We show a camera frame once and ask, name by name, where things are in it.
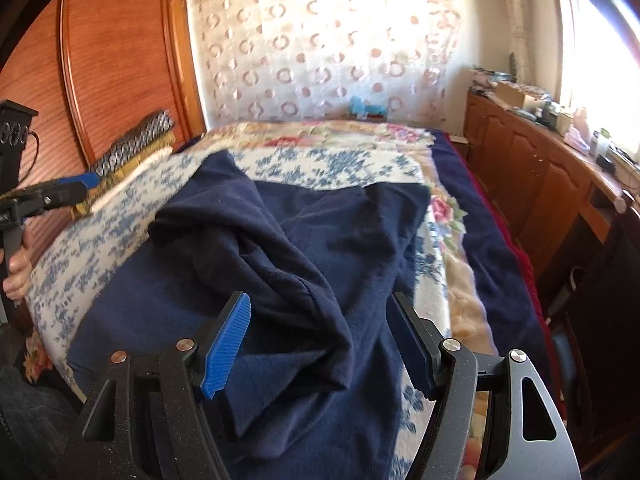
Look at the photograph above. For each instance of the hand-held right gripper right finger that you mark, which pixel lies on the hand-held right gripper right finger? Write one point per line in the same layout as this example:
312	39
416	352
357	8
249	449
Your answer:
417	355

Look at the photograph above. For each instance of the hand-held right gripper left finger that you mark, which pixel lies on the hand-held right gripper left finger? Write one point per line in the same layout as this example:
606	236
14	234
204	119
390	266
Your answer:
225	350

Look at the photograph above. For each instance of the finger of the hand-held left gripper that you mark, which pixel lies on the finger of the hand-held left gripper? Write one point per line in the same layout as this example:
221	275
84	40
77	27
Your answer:
85	179
60	196

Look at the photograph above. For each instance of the navy t-shirt with orange print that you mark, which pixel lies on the navy t-shirt with orange print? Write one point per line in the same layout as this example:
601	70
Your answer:
300	260

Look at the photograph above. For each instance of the person's left hand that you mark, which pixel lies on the person's left hand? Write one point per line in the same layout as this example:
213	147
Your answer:
17	270

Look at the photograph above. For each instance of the blue floral bed sheet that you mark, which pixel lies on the blue floral bed sheet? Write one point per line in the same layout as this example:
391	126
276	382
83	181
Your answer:
125	200

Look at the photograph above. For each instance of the folded dark patterned quilt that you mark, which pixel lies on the folded dark patterned quilt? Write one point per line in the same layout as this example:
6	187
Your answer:
140	135

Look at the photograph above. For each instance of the wooden headboard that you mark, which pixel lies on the wooden headboard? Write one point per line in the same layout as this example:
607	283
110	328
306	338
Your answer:
115	60

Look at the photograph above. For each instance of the navy bedspread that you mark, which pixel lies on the navy bedspread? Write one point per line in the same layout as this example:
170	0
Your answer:
480	185

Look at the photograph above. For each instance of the black chair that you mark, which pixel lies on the black chair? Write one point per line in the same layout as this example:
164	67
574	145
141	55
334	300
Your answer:
600	335

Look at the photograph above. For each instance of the person's dark trousers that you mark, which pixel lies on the person's dark trousers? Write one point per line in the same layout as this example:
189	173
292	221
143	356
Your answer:
30	420

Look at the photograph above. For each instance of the long wooden cabinet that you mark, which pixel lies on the long wooden cabinet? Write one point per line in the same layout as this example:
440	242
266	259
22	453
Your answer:
525	160

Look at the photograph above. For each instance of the teal tissue pack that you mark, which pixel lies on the teal tissue pack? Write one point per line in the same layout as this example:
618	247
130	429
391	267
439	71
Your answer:
367	108

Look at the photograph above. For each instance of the small black box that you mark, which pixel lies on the small black box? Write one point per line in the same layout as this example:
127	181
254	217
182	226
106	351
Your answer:
606	161

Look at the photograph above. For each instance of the pink tissue pack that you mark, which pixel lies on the pink tissue pack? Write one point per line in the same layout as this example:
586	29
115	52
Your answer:
577	132

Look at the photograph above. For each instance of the cardboard box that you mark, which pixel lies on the cardboard box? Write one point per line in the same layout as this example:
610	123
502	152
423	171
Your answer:
509	92

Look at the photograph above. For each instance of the sheer curtain with circles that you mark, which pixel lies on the sheer curtain with circles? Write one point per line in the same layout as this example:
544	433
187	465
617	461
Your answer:
325	35

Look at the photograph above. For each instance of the bright window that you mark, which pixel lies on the bright window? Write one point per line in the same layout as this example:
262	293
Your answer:
600	60

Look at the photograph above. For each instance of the beige window drape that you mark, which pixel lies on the beige window drape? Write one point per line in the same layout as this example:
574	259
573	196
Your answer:
515	15

